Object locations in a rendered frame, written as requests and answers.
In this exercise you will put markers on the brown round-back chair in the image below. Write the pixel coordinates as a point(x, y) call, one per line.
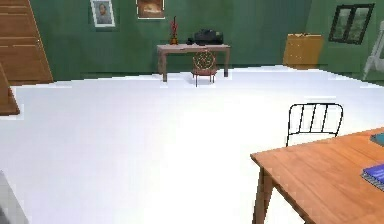
point(204, 63)

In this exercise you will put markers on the orange wooden dining table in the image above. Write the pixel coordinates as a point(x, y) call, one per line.
point(320, 176)

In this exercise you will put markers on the white chair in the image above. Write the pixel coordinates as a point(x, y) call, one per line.
point(375, 53)

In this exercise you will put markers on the brown wooden desk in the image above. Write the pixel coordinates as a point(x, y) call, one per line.
point(193, 49)

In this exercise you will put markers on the black boxy device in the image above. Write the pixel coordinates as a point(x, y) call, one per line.
point(207, 36)

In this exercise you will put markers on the red plant in pot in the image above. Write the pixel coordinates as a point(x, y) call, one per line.
point(174, 31)

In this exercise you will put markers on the brown framed picture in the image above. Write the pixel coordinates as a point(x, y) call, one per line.
point(150, 8)

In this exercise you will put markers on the yellow wooden cabinet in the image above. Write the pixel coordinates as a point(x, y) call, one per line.
point(301, 50)

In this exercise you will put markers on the white-framed portrait picture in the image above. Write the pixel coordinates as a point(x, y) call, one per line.
point(102, 13)

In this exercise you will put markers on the black-framed window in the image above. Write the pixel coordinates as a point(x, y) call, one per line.
point(350, 23)

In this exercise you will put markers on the brown wooden chest of drawers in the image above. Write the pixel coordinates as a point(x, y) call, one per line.
point(20, 43)

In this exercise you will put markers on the teal book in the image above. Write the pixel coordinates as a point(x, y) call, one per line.
point(378, 138)

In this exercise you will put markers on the blue book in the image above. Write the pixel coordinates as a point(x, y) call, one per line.
point(375, 173)

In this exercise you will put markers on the grey furniture corner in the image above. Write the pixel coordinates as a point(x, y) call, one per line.
point(8, 203)

